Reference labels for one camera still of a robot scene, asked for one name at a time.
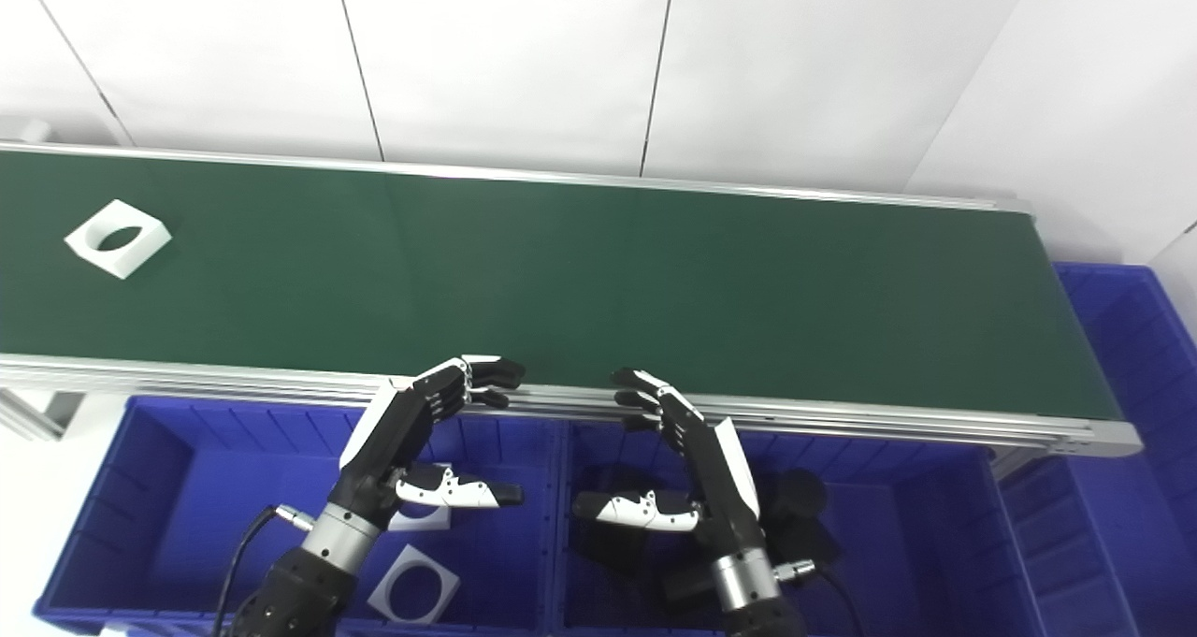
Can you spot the aluminium conveyor leg frame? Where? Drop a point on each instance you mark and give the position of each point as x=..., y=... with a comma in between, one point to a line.
x=42, y=412

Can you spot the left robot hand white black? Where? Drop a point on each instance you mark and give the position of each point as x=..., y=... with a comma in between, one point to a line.
x=393, y=431

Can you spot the blue plastic bin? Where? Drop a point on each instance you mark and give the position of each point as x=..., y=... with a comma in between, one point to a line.
x=187, y=506
x=916, y=543
x=1132, y=384

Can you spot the green conveyor belt aluminium frame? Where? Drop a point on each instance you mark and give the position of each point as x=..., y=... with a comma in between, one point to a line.
x=598, y=282

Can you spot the black block part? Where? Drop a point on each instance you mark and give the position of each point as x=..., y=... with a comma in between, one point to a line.
x=612, y=548

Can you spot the grey conveyor end housing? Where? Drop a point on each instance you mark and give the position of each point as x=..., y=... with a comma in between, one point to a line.
x=28, y=132

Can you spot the black round part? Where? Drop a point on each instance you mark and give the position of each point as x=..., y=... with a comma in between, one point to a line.
x=795, y=495

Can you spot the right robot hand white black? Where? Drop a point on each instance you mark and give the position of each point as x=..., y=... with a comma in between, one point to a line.
x=711, y=469

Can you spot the white square part round hole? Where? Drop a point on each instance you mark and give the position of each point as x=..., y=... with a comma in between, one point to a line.
x=391, y=600
x=140, y=253
x=416, y=519

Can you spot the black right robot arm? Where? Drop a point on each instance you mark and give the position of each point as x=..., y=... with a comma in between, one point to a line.
x=753, y=590

